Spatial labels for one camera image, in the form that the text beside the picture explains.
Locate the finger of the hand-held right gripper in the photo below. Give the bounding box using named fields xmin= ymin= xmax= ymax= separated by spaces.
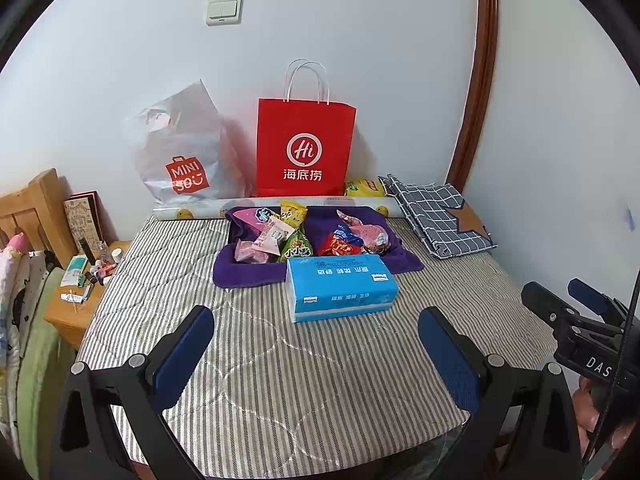
xmin=566 ymin=277 xmax=631 ymax=318
xmin=521 ymin=281 xmax=581 ymax=331

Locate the yellow chip bag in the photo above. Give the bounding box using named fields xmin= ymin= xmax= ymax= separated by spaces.
xmin=344 ymin=178 xmax=387 ymax=197

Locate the pale pink snack packet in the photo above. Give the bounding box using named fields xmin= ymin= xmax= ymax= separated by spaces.
xmin=256 ymin=222 xmax=296 ymax=252

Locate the blue tissue pack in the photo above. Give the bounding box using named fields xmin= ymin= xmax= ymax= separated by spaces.
xmin=286 ymin=253 xmax=400 ymax=323

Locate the small white candy packet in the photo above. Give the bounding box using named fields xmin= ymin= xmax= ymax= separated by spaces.
xmin=336 ymin=209 xmax=369 ymax=231

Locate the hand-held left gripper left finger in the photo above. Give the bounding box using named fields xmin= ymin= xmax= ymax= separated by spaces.
xmin=49 ymin=305 xmax=216 ymax=480

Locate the green snack packet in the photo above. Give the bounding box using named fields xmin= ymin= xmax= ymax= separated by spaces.
xmin=277 ymin=230 xmax=314 ymax=262

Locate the wooden nightstand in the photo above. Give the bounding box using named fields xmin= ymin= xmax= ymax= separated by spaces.
xmin=44 ymin=240 xmax=132 ymax=351

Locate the person's right hand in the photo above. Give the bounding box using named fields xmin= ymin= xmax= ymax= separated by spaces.
xmin=572 ymin=376 xmax=633 ymax=448

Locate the red paper bag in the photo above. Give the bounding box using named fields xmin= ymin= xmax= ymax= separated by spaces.
xmin=256 ymin=59 xmax=357 ymax=198

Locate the fruit print paper roll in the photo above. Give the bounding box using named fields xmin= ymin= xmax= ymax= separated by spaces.
xmin=152 ymin=195 xmax=403 ymax=222

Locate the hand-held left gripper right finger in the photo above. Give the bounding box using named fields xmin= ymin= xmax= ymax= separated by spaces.
xmin=417 ymin=306 xmax=586 ymax=480

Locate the red snack packet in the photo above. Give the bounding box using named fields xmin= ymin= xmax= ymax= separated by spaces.
xmin=317 ymin=232 xmax=362 ymax=259

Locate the white plastic shopping bag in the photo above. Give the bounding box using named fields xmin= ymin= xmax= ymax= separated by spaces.
xmin=122 ymin=78 xmax=253 ymax=201

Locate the purple towel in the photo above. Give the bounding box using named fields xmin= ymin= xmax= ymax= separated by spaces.
xmin=212 ymin=204 xmax=425 ymax=290

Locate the green and white box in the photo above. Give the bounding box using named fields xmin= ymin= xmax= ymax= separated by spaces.
xmin=61 ymin=255 xmax=89 ymax=289

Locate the grey striped quilt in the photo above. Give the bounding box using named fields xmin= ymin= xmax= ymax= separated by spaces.
xmin=75 ymin=210 xmax=556 ymax=467

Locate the brown wooden door frame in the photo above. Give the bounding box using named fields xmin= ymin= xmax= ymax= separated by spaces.
xmin=446 ymin=0 xmax=501 ymax=196

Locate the wooden headboard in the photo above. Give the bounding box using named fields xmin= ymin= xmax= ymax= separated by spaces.
xmin=0 ymin=168 xmax=76 ymax=268

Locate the patterned notebook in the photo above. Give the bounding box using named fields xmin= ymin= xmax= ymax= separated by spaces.
xmin=62 ymin=190 xmax=106 ymax=257

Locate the pink and yellow snack packet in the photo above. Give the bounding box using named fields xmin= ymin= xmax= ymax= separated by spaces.
xmin=234 ymin=207 xmax=281 ymax=227

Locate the colourful pillow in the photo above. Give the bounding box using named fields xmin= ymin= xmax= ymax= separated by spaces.
xmin=0 ymin=232 xmax=51 ymax=461

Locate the white wall light switch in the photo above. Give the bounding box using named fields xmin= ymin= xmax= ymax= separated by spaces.
xmin=205 ymin=0 xmax=244 ymax=26

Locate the green cloth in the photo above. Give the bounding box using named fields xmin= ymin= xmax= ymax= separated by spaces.
xmin=17 ymin=267 xmax=77 ymax=463

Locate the pink strawberry snack packet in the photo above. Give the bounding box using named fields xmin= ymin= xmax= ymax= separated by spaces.
xmin=362 ymin=224 xmax=390 ymax=256

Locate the grey checked cloth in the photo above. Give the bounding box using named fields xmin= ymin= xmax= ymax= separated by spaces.
xmin=377 ymin=174 xmax=498 ymax=261

